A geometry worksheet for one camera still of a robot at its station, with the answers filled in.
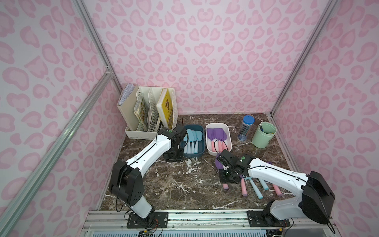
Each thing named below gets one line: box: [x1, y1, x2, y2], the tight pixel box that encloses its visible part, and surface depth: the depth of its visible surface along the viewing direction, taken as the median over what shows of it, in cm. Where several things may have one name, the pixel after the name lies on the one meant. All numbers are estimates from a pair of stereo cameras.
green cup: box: [251, 121, 277, 149], surface depth 97 cm
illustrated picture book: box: [133, 95, 150, 131], surface depth 100 cm
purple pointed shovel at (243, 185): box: [239, 174, 248, 197], surface depth 83 cm
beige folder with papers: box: [116, 83, 140, 131], surface depth 93 cm
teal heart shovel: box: [193, 130, 203, 155], surface depth 106 cm
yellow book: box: [156, 88, 173, 130], surface depth 97 cm
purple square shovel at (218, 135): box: [213, 127, 224, 152], surface depth 106 cm
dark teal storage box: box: [180, 124, 206, 158], surface depth 101 cm
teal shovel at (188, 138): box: [183, 128, 194, 154], surface depth 105 cm
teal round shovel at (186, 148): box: [183, 141, 189, 155], surface depth 99 cm
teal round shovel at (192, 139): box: [189, 134, 197, 154], surface depth 103 cm
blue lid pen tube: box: [237, 115, 256, 142], surface depth 95 cm
